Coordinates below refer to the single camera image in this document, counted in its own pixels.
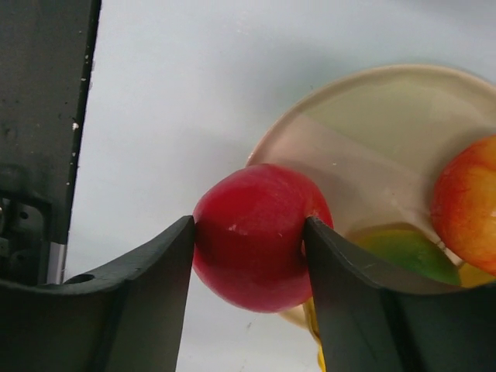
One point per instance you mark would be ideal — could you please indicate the dark green fake fruit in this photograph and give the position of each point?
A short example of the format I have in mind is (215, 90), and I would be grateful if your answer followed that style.
(411, 250)

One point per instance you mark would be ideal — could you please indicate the yellow fake banana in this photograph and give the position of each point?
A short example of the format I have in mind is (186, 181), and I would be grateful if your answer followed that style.
(470, 277)

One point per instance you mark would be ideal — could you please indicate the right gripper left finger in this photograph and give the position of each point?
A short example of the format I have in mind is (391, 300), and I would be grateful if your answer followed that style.
(126, 315)

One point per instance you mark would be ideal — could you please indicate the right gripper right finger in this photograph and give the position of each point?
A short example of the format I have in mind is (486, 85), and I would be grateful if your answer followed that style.
(375, 316)

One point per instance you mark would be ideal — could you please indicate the orange red fake tomato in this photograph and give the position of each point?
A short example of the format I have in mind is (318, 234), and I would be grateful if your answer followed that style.
(462, 209)

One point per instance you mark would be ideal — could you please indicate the cream ceramic plate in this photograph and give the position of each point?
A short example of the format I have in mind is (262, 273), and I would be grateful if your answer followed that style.
(375, 141)

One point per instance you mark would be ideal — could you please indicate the red fake apple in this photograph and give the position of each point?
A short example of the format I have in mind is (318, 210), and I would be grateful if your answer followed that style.
(249, 247)

